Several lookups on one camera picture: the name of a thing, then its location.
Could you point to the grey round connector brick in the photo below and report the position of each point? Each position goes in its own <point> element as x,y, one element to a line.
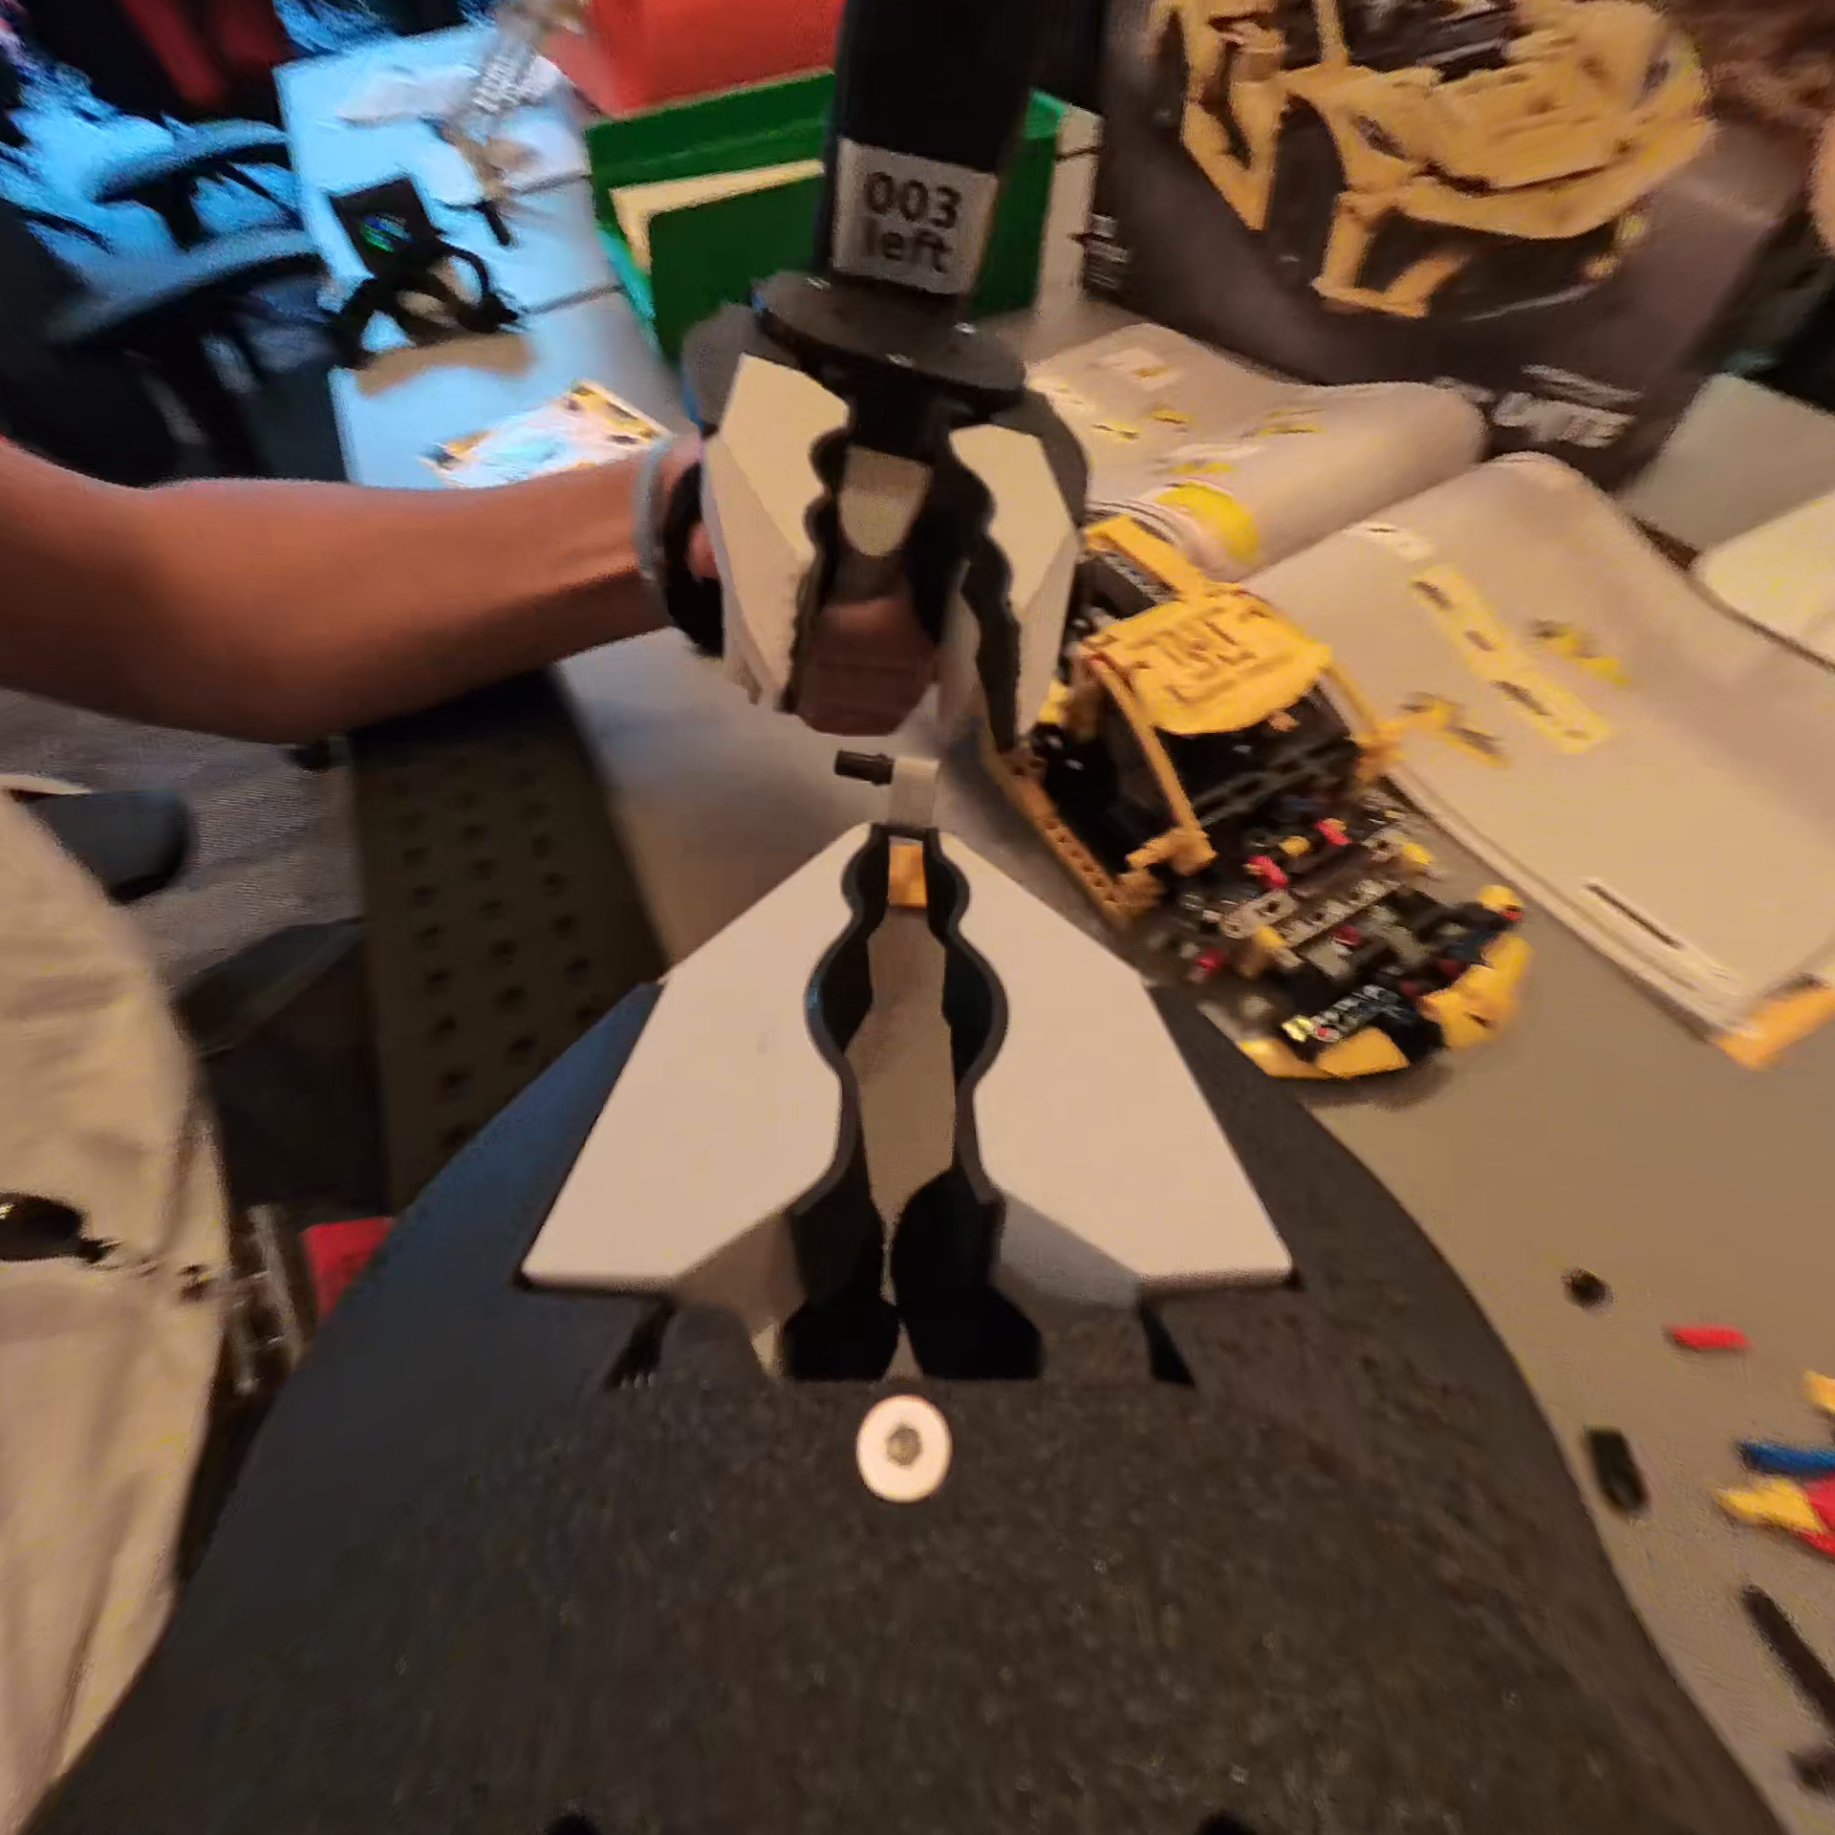
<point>910,788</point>

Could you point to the pale blue wristband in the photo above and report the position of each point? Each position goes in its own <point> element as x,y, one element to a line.
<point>652,516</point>

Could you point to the orange plastic bin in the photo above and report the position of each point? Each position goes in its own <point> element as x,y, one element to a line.
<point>688,50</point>

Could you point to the green plastic bin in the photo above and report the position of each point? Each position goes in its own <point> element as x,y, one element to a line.
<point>717,214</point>

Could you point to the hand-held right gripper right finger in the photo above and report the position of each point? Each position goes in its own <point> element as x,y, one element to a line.
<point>1132,1132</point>

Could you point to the pile of small coloured pins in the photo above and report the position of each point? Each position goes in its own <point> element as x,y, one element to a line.
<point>1778,1491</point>

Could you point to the yellow brick toy car model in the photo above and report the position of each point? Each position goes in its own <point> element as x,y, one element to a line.
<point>1218,673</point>

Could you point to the person's left hand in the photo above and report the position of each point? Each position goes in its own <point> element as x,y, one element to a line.
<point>860,660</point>

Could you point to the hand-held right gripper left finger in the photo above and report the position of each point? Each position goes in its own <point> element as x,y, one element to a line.
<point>688,1132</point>

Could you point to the building instruction booklet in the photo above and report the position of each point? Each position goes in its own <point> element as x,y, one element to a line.
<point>1577,717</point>

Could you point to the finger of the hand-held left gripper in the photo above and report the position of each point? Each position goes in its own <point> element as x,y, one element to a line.
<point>759,545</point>
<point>1025,530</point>

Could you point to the yellow black sticker sheet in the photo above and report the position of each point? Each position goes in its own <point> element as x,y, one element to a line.
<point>553,438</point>

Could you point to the person's white shirt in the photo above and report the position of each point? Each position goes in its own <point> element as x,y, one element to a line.
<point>86,1290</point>

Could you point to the grey desk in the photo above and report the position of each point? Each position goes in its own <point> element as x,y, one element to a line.
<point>1504,1176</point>

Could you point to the black office chair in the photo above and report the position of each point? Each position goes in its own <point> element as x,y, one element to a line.
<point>186,258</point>

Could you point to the black toy car box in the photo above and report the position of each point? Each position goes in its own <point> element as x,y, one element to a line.
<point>1434,144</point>

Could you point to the person's left forearm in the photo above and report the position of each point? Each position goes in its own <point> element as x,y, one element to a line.
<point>287,602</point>

